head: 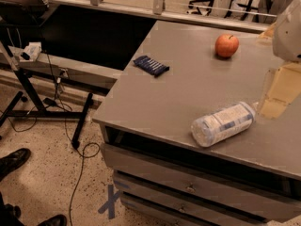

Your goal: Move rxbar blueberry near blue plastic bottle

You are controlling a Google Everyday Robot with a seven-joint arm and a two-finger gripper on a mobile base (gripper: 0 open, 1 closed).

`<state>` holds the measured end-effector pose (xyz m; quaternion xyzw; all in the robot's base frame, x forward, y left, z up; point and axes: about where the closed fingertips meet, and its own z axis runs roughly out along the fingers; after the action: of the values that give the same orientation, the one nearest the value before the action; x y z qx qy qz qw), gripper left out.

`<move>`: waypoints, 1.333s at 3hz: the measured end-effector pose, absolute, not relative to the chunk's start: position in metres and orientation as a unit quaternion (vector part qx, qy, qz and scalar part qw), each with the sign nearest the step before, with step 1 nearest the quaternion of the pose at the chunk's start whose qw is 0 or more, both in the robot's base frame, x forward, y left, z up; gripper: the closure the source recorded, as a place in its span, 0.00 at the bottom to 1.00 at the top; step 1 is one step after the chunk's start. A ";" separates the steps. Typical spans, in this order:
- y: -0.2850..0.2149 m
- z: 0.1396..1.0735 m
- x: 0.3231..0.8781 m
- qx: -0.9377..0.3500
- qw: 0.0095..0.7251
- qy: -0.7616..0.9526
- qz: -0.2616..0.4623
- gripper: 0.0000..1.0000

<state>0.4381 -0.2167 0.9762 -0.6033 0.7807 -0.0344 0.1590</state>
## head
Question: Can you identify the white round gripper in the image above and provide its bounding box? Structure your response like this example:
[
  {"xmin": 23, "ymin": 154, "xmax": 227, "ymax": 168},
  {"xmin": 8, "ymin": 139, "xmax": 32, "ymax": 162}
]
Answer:
[{"xmin": 259, "ymin": 0, "xmax": 301, "ymax": 119}]

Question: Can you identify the blue rxbar blueberry wrapper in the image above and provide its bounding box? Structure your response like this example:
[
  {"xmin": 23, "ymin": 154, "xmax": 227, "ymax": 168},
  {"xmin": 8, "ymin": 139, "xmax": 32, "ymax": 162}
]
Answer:
[{"xmin": 134, "ymin": 56, "xmax": 169, "ymax": 77}]

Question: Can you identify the clear plastic water bottle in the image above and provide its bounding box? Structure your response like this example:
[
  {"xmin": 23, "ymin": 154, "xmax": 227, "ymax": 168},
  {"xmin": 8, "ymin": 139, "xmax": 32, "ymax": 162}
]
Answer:
[{"xmin": 191, "ymin": 102, "xmax": 255, "ymax": 147}]

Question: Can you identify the red apple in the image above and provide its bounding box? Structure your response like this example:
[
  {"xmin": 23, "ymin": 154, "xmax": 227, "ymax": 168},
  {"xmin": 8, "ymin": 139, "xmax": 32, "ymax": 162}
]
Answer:
[{"xmin": 214, "ymin": 34, "xmax": 239, "ymax": 58}]

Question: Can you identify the grey drawer cabinet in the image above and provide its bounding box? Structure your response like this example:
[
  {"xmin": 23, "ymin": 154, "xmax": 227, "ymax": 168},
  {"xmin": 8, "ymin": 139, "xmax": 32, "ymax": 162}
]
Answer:
[{"xmin": 94, "ymin": 22, "xmax": 301, "ymax": 226}]

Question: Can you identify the metal railing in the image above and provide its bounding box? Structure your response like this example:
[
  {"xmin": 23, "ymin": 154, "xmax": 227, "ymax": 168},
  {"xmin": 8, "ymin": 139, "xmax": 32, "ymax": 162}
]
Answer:
[{"xmin": 0, "ymin": 0, "xmax": 301, "ymax": 35}]

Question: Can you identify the white device on stand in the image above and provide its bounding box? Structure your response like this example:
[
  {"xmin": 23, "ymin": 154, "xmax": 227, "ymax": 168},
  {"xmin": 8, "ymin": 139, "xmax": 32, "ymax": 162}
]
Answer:
[{"xmin": 20, "ymin": 42, "xmax": 41, "ymax": 62}]

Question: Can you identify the black shoe lower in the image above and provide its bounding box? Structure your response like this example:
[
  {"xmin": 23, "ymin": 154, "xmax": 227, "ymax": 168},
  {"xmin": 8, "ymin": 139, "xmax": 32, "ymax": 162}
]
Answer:
[{"xmin": 38, "ymin": 215, "xmax": 67, "ymax": 226}]

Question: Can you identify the dark tray shelf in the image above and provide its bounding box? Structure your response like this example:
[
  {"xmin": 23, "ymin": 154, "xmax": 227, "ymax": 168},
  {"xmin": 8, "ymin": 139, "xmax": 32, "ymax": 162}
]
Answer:
[{"xmin": 0, "ymin": 0, "xmax": 51, "ymax": 25}]

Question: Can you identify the black floor cable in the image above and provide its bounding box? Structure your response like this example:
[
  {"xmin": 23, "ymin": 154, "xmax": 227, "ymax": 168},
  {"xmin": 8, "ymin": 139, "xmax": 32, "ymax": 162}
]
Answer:
[{"xmin": 0, "ymin": 52, "xmax": 102, "ymax": 226}]

